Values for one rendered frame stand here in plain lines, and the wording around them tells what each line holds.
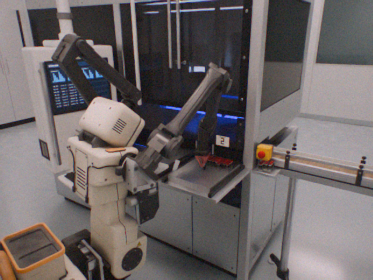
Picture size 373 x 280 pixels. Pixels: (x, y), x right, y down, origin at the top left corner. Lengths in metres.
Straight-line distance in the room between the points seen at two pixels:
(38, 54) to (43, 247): 1.06
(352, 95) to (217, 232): 4.61
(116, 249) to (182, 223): 1.00
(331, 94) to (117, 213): 5.41
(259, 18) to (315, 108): 4.86
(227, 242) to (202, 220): 0.22
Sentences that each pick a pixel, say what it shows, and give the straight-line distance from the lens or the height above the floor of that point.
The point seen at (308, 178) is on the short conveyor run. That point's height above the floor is 0.86.
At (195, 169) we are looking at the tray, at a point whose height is 0.88.
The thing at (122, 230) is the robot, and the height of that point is 0.89.
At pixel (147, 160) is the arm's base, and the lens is 1.03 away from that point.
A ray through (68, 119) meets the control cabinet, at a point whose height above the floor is 1.13.
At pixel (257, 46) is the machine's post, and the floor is 1.56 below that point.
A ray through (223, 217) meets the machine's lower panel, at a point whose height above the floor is 0.49.
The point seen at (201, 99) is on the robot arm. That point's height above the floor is 1.39.
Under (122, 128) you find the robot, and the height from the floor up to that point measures 1.30.
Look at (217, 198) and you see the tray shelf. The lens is 1.46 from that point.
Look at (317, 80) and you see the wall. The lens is 6.26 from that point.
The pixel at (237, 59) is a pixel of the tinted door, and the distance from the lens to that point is 1.66.
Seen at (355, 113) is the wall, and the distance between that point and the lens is 6.27.
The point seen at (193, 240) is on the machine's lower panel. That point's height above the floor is 0.22.
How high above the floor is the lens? 1.62
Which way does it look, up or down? 20 degrees down
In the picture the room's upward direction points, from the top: 1 degrees counter-clockwise
